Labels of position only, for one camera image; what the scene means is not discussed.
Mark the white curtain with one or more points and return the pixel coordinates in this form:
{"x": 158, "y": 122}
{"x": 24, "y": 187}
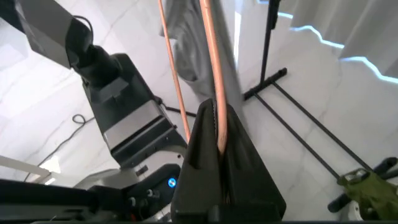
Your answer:
{"x": 357, "y": 25}

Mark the pink clothes hanger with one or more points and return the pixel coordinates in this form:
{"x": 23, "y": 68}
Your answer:
{"x": 213, "y": 62}

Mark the black clothes rack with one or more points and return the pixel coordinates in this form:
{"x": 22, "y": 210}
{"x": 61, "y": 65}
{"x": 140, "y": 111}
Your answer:
{"x": 269, "y": 31}

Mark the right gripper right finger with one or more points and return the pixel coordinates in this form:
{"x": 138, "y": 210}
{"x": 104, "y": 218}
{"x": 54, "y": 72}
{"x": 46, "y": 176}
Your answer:
{"x": 252, "y": 193}

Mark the green garment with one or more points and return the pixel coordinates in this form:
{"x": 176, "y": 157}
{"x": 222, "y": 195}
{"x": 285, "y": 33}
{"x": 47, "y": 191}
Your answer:
{"x": 373, "y": 193}

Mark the pale grey shorts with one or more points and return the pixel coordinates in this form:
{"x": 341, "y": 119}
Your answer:
{"x": 189, "y": 46}

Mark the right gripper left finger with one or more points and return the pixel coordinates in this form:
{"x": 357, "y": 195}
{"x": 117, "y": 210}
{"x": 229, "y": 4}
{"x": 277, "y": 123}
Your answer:
{"x": 196, "y": 186}

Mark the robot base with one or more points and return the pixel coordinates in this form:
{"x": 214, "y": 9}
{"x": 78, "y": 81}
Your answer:
{"x": 136, "y": 124}

